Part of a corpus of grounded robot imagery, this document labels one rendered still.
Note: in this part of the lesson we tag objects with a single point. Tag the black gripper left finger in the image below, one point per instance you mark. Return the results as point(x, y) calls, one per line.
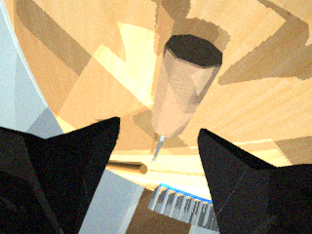
point(63, 170)

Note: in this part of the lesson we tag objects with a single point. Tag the blue flat strip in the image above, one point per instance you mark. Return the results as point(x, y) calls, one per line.
point(186, 193)

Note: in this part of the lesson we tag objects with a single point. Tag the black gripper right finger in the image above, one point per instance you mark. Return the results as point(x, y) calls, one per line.
point(247, 192)

